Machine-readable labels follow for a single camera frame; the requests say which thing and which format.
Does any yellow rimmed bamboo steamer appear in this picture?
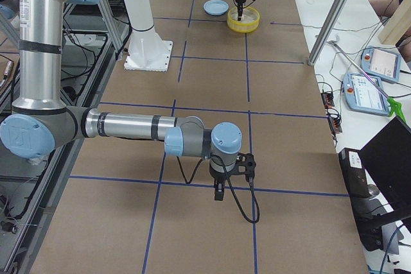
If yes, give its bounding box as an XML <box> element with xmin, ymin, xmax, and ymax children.
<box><xmin>227</xmin><ymin>7</ymin><xmax>260</xmax><ymax>33</ymax></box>

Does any light blue plate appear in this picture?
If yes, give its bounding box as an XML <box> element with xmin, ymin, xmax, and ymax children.
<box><xmin>203</xmin><ymin>0</ymin><xmax>229</xmax><ymax>16</ymax></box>

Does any orange black adapter box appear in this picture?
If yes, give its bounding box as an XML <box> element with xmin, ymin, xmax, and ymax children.
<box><xmin>320</xmin><ymin>91</ymin><xmax>335</xmax><ymax>109</ymax></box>
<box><xmin>328</xmin><ymin>114</ymin><xmax>342</xmax><ymax>134</ymax></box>

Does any far blue teach pendant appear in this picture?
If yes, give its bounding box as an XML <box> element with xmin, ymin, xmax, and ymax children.
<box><xmin>361</xmin><ymin>46</ymin><xmax>401</xmax><ymax>83</ymax></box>

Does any wooden beam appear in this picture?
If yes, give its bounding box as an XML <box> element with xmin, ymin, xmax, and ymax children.
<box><xmin>378</xmin><ymin>0</ymin><xmax>411</xmax><ymax>45</ymax></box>

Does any metal reacher grabber tool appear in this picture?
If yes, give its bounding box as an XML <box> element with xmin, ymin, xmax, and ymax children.
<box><xmin>326</xmin><ymin>40</ymin><xmax>406</xmax><ymax>123</ymax></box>

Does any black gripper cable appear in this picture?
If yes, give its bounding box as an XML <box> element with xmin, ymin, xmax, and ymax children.
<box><xmin>175</xmin><ymin>153</ymin><xmax>260</xmax><ymax>223</ymax></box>

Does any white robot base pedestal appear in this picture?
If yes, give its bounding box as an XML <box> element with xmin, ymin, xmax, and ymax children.
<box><xmin>124</xmin><ymin>0</ymin><xmax>173</xmax><ymax>72</ymax></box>

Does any aluminium frame post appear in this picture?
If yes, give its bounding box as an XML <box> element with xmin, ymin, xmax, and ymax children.
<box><xmin>308</xmin><ymin>0</ymin><xmax>347</xmax><ymax>66</ymax></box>

